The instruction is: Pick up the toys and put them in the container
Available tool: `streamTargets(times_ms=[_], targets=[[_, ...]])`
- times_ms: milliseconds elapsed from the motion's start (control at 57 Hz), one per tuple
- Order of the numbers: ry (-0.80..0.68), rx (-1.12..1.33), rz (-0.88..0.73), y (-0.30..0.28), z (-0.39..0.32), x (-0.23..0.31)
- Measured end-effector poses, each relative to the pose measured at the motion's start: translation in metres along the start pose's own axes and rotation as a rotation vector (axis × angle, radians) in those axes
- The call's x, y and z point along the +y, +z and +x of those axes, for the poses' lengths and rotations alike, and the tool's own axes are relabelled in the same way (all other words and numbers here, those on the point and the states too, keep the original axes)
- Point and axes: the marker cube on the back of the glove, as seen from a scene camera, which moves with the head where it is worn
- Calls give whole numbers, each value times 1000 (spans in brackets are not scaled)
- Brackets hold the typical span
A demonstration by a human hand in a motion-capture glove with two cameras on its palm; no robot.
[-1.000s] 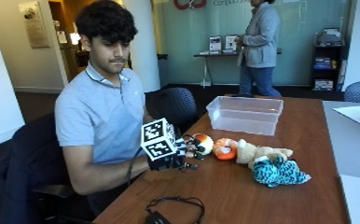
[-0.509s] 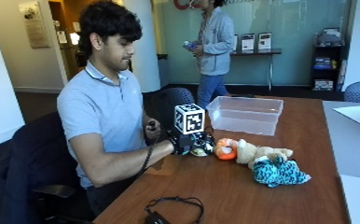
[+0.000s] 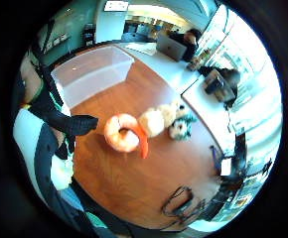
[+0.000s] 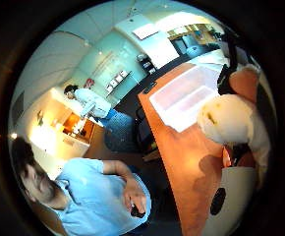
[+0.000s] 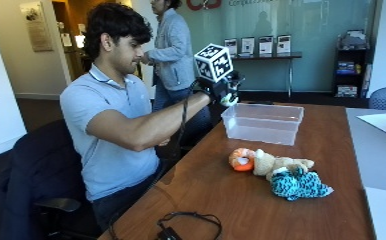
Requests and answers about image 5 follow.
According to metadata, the black cable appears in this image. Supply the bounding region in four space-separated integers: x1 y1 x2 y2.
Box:
107 96 223 240

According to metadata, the white marker cube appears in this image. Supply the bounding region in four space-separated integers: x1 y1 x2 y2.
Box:
192 42 235 84

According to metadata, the the person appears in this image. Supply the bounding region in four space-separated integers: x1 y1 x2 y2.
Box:
58 2 212 232

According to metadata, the black magazine rack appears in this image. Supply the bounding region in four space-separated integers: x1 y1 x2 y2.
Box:
331 29 373 99

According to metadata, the black office chair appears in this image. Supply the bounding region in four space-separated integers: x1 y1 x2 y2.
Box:
0 119 97 240

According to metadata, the wall plaque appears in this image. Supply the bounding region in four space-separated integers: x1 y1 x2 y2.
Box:
18 0 54 53

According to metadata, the black adapter box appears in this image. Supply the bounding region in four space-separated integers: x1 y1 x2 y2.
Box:
156 226 183 240

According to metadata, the beige plush teddy bear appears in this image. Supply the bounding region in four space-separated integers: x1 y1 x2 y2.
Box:
251 148 315 181

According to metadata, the orange plush toy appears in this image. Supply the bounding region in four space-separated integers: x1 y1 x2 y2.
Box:
227 147 256 173

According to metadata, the framed brochure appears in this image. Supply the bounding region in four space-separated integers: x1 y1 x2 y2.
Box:
223 37 239 57
239 36 256 56
258 35 275 56
275 34 292 55

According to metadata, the clear plastic bin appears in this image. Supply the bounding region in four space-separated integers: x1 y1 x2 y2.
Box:
219 102 304 147

